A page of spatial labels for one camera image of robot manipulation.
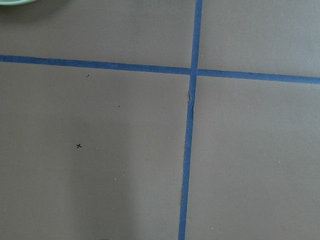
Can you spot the light green plate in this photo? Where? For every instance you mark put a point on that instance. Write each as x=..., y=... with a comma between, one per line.
x=15, y=2

